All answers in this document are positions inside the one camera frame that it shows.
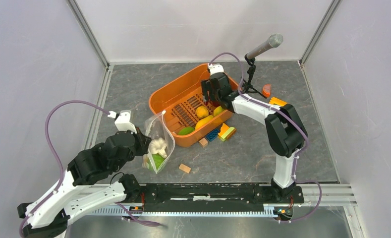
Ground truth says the white toy garlic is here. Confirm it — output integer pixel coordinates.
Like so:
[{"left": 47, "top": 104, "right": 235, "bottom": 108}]
[{"left": 148, "top": 138, "right": 167, "bottom": 158}]

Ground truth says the green toy lettuce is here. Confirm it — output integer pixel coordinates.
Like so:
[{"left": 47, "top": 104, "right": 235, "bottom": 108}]
[{"left": 152, "top": 154, "right": 165, "bottom": 171}]

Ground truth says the orange plastic basket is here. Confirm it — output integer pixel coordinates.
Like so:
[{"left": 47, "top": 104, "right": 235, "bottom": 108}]
[{"left": 149, "top": 63, "right": 233, "bottom": 147}]

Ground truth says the polka dot zip top bag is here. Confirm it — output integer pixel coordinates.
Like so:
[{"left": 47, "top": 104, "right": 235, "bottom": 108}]
[{"left": 142, "top": 110, "right": 175, "bottom": 174}]

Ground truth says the yellow toy bell pepper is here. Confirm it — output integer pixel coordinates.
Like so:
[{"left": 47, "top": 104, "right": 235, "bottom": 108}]
[{"left": 142, "top": 155, "right": 150, "bottom": 169}]

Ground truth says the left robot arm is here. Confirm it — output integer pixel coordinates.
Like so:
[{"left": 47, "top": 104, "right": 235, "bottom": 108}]
[{"left": 17, "top": 129, "right": 152, "bottom": 238}]

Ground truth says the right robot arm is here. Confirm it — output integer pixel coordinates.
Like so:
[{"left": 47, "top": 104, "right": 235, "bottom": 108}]
[{"left": 201, "top": 72, "right": 308, "bottom": 202}]

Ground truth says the yellow green toy fruit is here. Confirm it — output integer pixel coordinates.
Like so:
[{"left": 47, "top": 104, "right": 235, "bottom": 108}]
[{"left": 213, "top": 106, "right": 224, "bottom": 117}]

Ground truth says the yellow toy lemon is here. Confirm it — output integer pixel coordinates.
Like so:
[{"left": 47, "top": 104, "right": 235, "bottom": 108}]
[{"left": 196, "top": 106, "right": 210, "bottom": 119}]

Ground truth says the black microphone tripod stand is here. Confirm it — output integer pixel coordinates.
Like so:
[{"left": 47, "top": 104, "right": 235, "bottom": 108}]
[{"left": 240, "top": 54, "right": 267, "bottom": 99}]

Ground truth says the yellow toy mango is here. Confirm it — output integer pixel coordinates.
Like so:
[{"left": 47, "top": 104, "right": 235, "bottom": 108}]
[{"left": 195, "top": 115, "right": 214, "bottom": 130}]

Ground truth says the yellow green brown brick stack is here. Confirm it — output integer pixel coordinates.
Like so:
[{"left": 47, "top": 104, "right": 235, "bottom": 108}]
[{"left": 218, "top": 123, "right": 236, "bottom": 141}]

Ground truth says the blue toy brick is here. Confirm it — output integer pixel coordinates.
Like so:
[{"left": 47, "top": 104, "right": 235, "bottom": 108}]
[{"left": 205, "top": 128, "right": 220, "bottom": 142}]

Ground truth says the orange semicircle toy slice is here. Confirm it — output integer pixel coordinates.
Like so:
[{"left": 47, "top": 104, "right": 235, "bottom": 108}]
[{"left": 262, "top": 84, "right": 272, "bottom": 98}]

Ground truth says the green toy lime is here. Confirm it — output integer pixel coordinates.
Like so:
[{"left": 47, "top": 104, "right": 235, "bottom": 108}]
[{"left": 178, "top": 127, "right": 195, "bottom": 136}]

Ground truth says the small tan wooden cube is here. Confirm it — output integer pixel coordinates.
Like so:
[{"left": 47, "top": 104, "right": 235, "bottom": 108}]
[{"left": 199, "top": 138, "right": 209, "bottom": 148}]

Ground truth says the yellow window toy brick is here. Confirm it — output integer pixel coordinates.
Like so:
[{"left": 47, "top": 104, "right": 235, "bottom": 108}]
[{"left": 269, "top": 97, "right": 287, "bottom": 107}]

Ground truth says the tan wooden block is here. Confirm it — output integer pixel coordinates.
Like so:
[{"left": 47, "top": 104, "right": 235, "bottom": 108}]
[{"left": 178, "top": 164, "right": 191, "bottom": 174}]

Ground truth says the silver microphone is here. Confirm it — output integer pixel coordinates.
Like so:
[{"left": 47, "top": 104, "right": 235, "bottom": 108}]
[{"left": 245, "top": 34, "right": 284, "bottom": 60}]

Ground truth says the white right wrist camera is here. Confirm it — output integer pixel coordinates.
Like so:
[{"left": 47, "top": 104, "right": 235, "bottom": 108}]
[{"left": 207, "top": 63, "right": 224, "bottom": 75}]

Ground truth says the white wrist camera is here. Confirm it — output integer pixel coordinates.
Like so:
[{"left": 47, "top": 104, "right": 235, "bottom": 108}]
[
  {"left": 207, "top": 63, "right": 224, "bottom": 75},
  {"left": 108, "top": 110, "right": 137, "bottom": 133}
]

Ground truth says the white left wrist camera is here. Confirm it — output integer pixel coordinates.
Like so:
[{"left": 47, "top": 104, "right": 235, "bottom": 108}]
[{"left": 108, "top": 110, "right": 137, "bottom": 133}]

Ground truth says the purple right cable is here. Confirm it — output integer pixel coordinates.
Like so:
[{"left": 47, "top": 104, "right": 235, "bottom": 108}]
[{"left": 209, "top": 52, "right": 323, "bottom": 224}]

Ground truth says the purple cable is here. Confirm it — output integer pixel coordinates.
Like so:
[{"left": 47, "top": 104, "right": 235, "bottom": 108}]
[
  {"left": 209, "top": 52, "right": 323, "bottom": 224},
  {"left": 18, "top": 100, "right": 163, "bottom": 237}
]

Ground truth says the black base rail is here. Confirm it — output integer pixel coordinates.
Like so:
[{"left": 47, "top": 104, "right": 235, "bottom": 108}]
[{"left": 124, "top": 182, "right": 305, "bottom": 212}]

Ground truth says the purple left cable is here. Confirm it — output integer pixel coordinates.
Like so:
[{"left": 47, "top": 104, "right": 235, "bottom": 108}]
[{"left": 18, "top": 100, "right": 163, "bottom": 237}]

